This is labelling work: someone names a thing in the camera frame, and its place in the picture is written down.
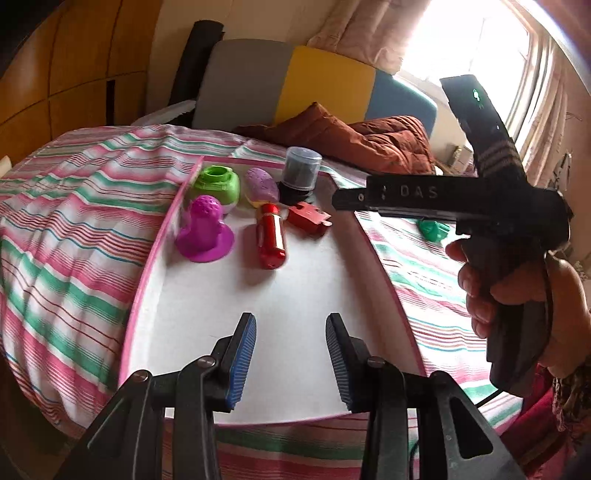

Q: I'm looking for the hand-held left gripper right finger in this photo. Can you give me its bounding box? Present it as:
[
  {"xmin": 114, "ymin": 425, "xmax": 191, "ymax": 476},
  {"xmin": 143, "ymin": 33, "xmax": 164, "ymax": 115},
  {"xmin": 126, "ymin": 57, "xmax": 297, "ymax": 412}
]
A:
[{"xmin": 325, "ymin": 313, "xmax": 527, "ymax": 480}]

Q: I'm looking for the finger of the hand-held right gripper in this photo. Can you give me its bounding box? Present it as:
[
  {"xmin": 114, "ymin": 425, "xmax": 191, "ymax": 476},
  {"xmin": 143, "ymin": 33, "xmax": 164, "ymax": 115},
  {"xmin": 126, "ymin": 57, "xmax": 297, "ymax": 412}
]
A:
[{"xmin": 332, "ymin": 187, "xmax": 370, "ymax": 210}]

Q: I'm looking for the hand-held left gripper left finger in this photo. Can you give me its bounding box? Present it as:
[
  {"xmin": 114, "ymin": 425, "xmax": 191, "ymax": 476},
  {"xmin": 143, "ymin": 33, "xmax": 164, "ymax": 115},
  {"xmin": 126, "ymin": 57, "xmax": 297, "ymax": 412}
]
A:
[{"xmin": 53, "ymin": 312, "xmax": 257, "ymax": 480}]

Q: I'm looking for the red puzzle piece toy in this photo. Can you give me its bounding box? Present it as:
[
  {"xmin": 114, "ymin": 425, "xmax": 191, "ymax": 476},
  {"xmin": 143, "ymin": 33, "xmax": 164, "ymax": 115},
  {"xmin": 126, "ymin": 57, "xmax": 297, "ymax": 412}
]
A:
[{"xmin": 287, "ymin": 202, "xmax": 333, "ymax": 238}]

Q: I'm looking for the black cap clear container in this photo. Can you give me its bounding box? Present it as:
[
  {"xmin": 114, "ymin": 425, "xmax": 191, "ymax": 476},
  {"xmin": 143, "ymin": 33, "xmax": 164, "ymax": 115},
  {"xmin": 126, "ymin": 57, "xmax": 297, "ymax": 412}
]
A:
[{"xmin": 278, "ymin": 147, "xmax": 323, "ymax": 206}]

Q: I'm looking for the teal plastic toy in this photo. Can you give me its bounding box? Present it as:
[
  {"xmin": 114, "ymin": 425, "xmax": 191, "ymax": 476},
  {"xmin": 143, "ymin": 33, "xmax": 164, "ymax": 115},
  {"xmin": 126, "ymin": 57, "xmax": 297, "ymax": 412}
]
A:
[{"xmin": 418, "ymin": 219, "xmax": 451, "ymax": 243}]

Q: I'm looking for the pink-edged white tray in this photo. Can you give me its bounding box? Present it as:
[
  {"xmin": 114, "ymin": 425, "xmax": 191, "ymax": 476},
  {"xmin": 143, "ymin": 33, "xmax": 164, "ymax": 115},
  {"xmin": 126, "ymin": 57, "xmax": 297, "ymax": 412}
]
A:
[{"xmin": 117, "ymin": 154, "xmax": 428, "ymax": 428}]

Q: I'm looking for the red cylinder toy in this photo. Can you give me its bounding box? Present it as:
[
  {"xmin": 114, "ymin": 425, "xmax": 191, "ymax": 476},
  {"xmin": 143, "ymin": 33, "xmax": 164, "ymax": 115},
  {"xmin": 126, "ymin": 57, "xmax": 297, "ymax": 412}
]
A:
[{"xmin": 256, "ymin": 203, "xmax": 288, "ymax": 270}]

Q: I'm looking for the purple egg-shaped toy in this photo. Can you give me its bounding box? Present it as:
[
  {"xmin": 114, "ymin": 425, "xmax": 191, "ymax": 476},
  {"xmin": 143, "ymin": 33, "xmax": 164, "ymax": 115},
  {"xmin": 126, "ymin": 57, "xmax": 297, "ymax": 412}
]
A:
[{"xmin": 244, "ymin": 167, "xmax": 281, "ymax": 208}]

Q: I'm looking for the green round toy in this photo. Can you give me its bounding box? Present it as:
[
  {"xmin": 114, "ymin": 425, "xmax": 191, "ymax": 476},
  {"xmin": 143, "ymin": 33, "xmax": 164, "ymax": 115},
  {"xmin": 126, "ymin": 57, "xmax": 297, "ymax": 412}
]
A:
[{"xmin": 190, "ymin": 165, "xmax": 241, "ymax": 215}]

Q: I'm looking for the magenta perforated toy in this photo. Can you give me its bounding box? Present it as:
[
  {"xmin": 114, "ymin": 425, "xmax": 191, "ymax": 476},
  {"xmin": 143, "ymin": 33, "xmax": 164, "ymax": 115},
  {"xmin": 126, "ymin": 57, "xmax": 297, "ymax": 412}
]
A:
[{"xmin": 175, "ymin": 195, "xmax": 235, "ymax": 264}]

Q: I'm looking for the person's right hand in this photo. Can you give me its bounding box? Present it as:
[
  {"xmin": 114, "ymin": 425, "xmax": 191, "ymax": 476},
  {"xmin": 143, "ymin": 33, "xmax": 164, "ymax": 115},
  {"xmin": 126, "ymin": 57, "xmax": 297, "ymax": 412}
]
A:
[{"xmin": 445, "ymin": 240, "xmax": 591, "ymax": 380}]

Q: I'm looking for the brown quilt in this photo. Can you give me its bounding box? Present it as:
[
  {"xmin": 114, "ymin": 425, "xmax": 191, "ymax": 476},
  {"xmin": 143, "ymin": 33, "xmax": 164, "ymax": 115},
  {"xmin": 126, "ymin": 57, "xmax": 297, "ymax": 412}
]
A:
[{"xmin": 235, "ymin": 102, "xmax": 437, "ymax": 176}]

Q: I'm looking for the beige curtain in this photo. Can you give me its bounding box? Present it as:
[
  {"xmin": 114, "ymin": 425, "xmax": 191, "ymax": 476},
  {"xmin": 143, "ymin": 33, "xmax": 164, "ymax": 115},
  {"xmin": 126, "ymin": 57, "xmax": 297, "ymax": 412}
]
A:
[
  {"xmin": 517, "ymin": 55, "xmax": 591, "ymax": 195},
  {"xmin": 307, "ymin": 0, "xmax": 444, "ymax": 75}
]

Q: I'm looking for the grey yellow blue headboard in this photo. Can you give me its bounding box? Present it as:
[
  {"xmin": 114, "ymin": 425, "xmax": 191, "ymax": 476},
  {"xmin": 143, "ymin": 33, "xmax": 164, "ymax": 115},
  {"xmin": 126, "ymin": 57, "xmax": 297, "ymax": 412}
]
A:
[{"xmin": 191, "ymin": 39, "xmax": 438, "ymax": 139}]

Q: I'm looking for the window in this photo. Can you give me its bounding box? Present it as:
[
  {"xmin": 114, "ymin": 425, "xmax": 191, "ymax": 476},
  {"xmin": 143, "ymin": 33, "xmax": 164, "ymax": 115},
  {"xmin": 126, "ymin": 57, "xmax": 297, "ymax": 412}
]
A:
[{"xmin": 392, "ymin": 0, "xmax": 550, "ymax": 139}]

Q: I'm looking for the red cloth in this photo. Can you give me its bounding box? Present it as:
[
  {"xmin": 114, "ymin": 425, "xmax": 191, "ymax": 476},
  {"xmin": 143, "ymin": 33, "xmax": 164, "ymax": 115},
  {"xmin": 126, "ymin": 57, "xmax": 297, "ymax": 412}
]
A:
[{"xmin": 501, "ymin": 385, "xmax": 573, "ymax": 469}]

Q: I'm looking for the black rolled mat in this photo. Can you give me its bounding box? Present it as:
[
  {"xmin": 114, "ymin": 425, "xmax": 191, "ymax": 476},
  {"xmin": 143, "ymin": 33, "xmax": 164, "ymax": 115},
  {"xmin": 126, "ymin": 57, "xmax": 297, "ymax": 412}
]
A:
[{"xmin": 167, "ymin": 20, "xmax": 225, "ymax": 123}]

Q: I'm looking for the wooden wardrobe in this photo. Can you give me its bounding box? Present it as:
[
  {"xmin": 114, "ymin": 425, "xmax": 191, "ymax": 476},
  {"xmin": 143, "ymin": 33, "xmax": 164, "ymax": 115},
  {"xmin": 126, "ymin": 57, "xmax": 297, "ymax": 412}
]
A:
[{"xmin": 0, "ymin": 0, "xmax": 162, "ymax": 164}]

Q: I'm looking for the white bed rail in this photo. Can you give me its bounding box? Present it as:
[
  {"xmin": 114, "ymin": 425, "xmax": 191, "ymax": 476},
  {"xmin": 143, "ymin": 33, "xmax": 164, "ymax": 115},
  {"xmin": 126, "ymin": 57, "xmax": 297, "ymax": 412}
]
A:
[{"xmin": 131, "ymin": 99, "xmax": 197, "ymax": 125}]

